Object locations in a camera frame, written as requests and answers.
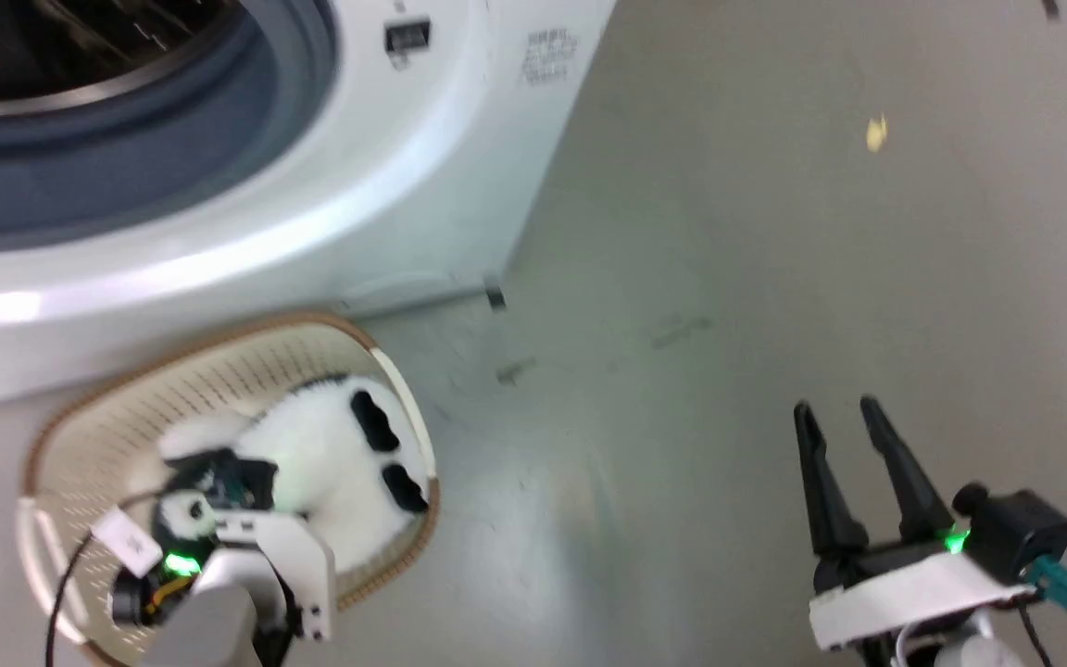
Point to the metal washing machine foot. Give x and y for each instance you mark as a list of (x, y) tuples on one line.
[(495, 295)]

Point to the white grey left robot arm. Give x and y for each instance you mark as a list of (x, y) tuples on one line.
[(205, 621)]

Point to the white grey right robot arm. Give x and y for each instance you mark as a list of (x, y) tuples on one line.
[(950, 648)]

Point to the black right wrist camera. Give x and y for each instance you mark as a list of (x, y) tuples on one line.
[(1015, 533)]

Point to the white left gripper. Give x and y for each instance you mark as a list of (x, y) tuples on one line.
[(297, 565)]

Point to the white front-load washing machine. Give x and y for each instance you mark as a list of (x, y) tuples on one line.
[(422, 185)]

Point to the yellow scrap on floor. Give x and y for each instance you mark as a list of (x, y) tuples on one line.
[(876, 133)]

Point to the cream basket with brown rim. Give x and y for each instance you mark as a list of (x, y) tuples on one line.
[(107, 435)]

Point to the black and white panda plush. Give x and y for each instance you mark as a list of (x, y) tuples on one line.
[(330, 454)]

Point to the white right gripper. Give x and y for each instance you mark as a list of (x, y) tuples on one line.
[(913, 593)]

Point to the grey rubber door gasket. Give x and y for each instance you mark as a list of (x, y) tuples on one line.
[(154, 139)]

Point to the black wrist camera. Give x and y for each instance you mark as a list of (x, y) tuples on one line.
[(137, 597), (1015, 533)]

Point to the steel washing machine drum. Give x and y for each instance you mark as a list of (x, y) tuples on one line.
[(52, 46)]

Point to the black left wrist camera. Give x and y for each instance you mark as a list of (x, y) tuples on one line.
[(137, 597)]

